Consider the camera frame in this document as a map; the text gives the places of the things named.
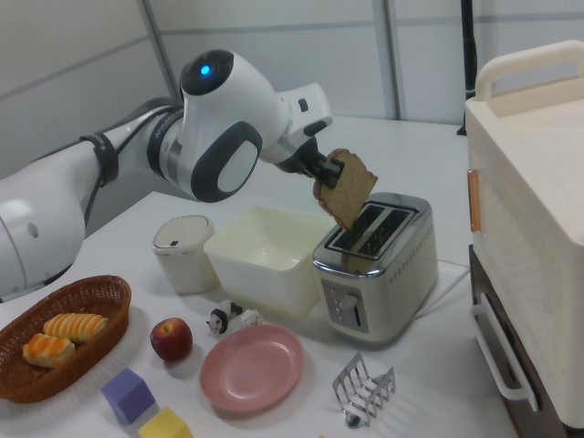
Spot brown toast bread slice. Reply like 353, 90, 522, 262
312, 148, 379, 232

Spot small white figurine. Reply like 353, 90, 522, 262
239, 308, 265, 329

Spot cream and chrome toaster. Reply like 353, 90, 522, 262
312, 191, 440, 350

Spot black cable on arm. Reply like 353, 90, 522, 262
79, 107, 183, 229

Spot panda figurine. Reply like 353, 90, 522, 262
205, 299, 244, 337

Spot black pole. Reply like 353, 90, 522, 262
459, 0, 478, 98

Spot long striped bread roll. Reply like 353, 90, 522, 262
43, 312, 110, 344

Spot metal toast rack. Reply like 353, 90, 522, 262
331, 351, 397, 430

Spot cream plastic cabinet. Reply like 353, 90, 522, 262
464, 39, 584, 430

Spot white toaster power cord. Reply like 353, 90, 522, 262
417, 257, 471, 316

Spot white plastic storage bin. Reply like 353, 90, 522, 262
203, 204, 337, 318

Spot brown wicker basket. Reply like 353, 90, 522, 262
0, 274, 132, 405

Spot square orange striped pastry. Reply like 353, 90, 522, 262
22, 332, 77, 369

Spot pink plate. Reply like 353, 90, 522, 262
199, 324, 306, 414

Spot yellow foam cube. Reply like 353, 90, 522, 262
137, 406, 191, 438

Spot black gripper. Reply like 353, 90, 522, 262
272, 135, 345, 190

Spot small white trash can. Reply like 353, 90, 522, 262
151, 214, 220, 295

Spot purple foam cube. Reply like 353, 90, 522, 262
99, 368, 157, 425

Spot red apple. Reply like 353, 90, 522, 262
150, 318, 193, 362

